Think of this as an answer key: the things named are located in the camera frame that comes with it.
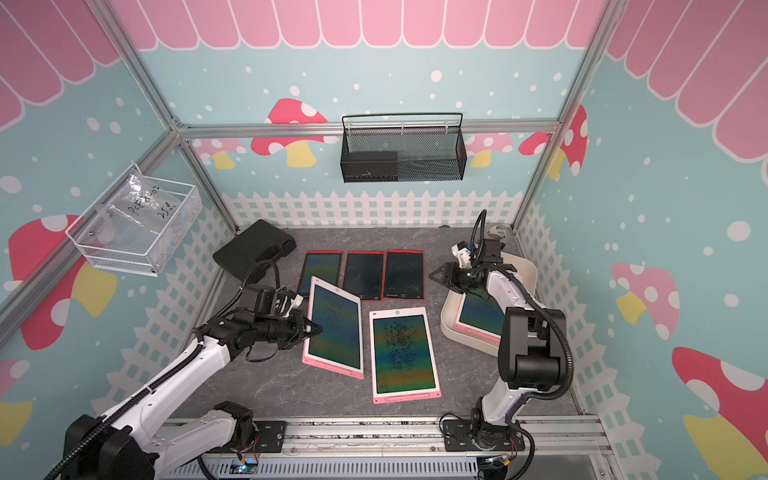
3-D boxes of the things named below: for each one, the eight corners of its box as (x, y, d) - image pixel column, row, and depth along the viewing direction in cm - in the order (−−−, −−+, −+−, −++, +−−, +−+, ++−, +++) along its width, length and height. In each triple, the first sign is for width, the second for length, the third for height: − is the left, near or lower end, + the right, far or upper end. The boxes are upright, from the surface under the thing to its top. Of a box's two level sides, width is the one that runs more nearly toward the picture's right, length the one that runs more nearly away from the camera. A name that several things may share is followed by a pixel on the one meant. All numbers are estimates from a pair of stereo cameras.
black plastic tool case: (213, 258, 111) (207, 251, 108) (263, 223, 123) (260, 216, 120) (248, 287, 103) (244, 280, 100) (299, 247, 115) (296, 240, 111)
